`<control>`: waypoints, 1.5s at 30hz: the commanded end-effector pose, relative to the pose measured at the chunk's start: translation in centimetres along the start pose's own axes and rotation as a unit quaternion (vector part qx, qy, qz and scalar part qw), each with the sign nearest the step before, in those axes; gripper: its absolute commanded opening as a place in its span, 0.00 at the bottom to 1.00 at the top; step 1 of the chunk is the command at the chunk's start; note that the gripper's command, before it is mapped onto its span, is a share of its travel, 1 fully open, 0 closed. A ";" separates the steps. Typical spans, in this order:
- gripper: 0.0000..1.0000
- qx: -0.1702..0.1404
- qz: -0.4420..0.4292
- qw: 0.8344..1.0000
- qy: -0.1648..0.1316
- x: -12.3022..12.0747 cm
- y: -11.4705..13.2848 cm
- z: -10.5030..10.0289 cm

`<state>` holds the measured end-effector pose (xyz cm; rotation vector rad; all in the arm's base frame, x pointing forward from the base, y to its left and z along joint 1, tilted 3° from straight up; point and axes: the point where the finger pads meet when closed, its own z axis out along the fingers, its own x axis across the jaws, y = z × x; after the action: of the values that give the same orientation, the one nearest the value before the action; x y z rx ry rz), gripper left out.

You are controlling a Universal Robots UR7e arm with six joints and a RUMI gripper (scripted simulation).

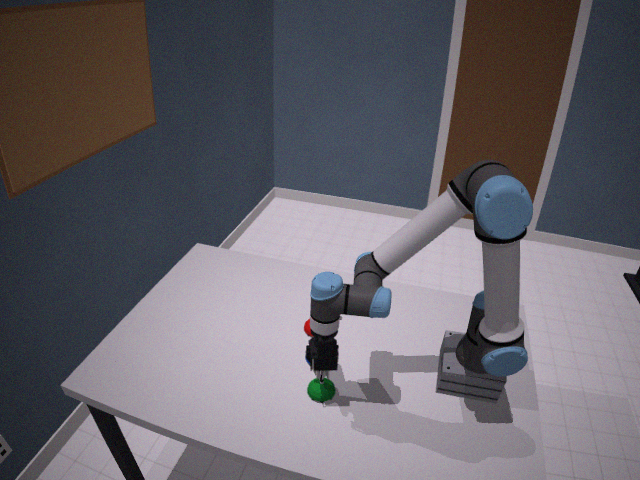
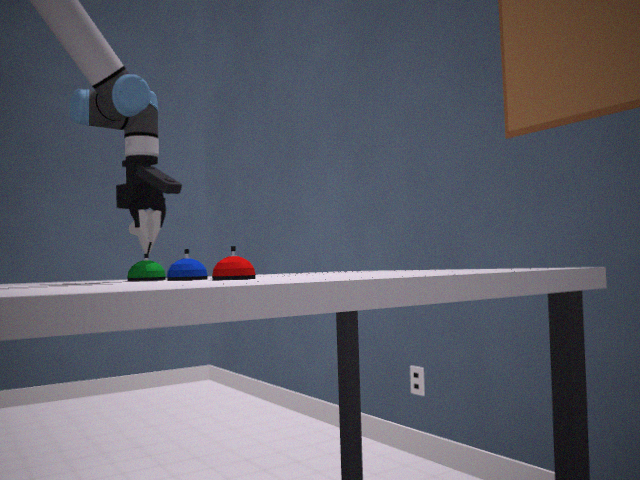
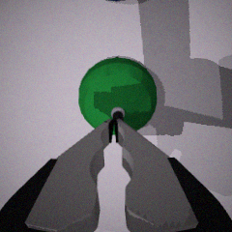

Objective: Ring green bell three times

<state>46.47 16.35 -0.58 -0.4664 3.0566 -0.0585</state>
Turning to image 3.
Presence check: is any green bell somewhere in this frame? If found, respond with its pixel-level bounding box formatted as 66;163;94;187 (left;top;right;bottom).
78;57;157;131

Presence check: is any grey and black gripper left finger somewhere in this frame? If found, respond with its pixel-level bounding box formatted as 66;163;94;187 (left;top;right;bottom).
0;119;114;232

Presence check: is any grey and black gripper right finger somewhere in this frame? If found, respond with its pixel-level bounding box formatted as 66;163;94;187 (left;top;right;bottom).
114;119;232;232

